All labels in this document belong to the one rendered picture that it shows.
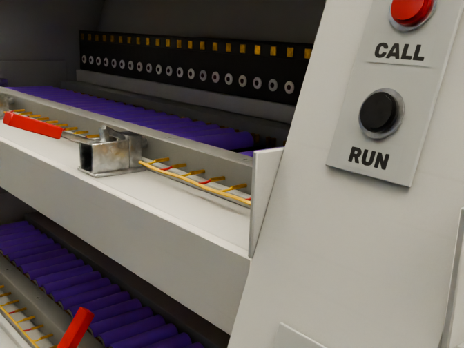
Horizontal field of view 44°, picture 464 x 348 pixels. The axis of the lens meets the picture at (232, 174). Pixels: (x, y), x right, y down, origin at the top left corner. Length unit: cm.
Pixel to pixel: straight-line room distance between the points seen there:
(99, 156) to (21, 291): 25
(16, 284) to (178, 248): 34
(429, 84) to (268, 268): 10
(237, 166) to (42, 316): 29
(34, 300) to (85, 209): 21
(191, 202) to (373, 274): 15
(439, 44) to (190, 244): 16
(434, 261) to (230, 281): 11
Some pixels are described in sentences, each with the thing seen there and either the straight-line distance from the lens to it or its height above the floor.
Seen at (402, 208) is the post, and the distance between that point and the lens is 22.
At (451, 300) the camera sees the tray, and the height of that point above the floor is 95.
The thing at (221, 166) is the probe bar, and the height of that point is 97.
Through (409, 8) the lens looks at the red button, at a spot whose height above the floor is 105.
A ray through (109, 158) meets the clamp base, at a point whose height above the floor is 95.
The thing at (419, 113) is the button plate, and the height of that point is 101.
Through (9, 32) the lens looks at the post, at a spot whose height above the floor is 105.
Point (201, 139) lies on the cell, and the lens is 44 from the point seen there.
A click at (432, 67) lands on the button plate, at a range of 23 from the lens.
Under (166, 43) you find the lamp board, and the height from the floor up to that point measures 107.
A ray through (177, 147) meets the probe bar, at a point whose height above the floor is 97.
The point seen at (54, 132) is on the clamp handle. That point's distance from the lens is 39.
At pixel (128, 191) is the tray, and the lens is 37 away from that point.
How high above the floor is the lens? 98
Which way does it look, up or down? 2 degrees down
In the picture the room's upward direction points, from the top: 16 degrees clockwise
